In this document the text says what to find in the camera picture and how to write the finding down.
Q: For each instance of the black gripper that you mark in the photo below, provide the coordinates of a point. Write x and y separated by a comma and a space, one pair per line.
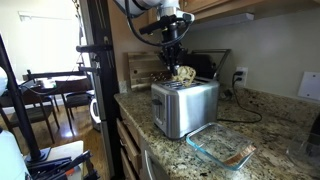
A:
172, 50

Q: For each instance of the bread slice with large hole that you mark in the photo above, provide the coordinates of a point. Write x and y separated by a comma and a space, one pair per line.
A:
185, 75

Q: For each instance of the stainless steel two-slot toaster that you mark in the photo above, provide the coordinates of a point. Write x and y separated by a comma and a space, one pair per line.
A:
186, 106

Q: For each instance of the toasted brown bread slice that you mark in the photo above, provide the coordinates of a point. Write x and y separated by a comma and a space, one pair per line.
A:
241, 156

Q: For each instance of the black panini grill press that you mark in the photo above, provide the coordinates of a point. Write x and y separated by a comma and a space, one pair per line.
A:
203, 65

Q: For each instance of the large wooden cutting board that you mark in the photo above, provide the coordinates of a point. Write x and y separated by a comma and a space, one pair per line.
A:
143, 70

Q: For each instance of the white under-cabinet light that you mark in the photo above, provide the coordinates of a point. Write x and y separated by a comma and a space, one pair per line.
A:
226, 20

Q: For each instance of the tall black column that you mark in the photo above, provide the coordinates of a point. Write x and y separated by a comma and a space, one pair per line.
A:
106, 100

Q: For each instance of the wooden upper cabinet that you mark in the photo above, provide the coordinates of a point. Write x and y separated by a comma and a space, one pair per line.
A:
233, 5

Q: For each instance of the clear glass baking dish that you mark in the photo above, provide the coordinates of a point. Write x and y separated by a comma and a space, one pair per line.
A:
213, 143

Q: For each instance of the wooden drawer stack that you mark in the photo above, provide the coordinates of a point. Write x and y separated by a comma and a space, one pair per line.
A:
128, 140

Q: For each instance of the dark wooden dining chair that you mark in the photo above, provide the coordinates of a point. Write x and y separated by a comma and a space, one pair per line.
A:
33, 113
76, 100

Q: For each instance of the dark dining table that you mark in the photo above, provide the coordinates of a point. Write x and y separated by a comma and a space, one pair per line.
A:
66, 81

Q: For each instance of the small light table top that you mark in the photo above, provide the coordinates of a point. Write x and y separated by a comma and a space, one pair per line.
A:
63, 150

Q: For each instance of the clear drinking glass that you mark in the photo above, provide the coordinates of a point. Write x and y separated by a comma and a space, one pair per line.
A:
300, 150

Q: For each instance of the black tripod pole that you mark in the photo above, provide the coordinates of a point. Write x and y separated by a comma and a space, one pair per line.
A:
20, 110

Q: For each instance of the white rounded object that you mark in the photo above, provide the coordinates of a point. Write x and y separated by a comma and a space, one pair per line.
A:
11, 160

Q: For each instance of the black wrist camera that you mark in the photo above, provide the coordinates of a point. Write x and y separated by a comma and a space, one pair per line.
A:
160, 24

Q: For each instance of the white wall outlet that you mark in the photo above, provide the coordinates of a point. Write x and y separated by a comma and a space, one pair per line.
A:
246, 83

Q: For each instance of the black stereo camera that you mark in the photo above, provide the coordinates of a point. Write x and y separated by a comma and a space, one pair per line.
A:
93, 48

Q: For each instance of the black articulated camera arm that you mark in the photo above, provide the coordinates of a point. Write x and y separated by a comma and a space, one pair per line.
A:
56, 74

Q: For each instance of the white switch plate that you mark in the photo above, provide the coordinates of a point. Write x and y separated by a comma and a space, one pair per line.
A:
310, 86

